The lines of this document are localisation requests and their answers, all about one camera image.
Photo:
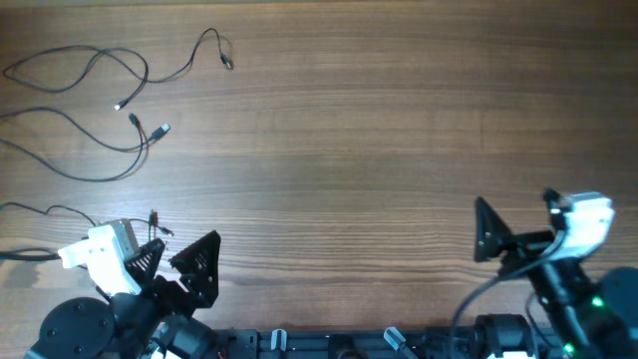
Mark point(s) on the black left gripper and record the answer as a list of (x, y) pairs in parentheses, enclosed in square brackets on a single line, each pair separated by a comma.
[(169, 287)]

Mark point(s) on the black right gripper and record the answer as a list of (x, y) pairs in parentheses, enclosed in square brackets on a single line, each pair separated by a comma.
[(528, 247)]

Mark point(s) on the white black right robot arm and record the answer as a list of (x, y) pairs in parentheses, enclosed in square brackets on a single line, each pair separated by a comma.
[(592, 319)]

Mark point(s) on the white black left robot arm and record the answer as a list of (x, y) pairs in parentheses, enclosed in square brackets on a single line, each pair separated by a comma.
[(154, 319)]

